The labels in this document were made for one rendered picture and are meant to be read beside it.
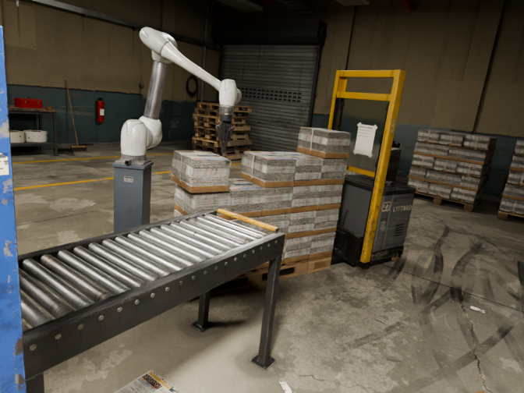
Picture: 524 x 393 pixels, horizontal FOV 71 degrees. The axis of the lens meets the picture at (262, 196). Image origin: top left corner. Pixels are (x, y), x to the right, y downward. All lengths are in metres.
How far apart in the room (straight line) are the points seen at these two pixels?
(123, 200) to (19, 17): 6.80
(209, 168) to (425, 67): 7.20
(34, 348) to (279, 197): 2.14
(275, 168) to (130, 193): 1.08
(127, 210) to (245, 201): 0.84
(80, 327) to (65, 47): 8.34
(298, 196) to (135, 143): 1.37
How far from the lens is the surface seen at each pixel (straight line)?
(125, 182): 2.52
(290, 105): 10.32
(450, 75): 9.02
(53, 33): 9.23
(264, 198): 2.87
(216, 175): 2.56
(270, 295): 2.11
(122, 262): 1.60
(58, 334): 1.25
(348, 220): 3.94
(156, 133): 2.65
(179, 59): 2.43
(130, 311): 1.37
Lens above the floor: 1.47
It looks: 14 degrees down
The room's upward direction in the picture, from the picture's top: 6 degrees clockwise
